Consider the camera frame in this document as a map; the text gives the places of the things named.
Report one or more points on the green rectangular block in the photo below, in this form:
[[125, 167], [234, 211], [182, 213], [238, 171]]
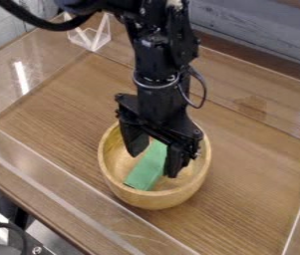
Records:
[[148, 169]]

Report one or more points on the brown wooden bowl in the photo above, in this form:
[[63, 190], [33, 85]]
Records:
[[170, 191]]

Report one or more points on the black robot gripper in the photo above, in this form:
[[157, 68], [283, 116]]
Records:
[[154, 113]]

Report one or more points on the clear acrylic tray wall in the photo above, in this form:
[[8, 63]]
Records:
[[99, 226]]

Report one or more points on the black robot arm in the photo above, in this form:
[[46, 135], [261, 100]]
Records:
[[160, 34]]

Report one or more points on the clear acrylic corner bracket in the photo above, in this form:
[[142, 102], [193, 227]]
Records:
[[91, 39]]

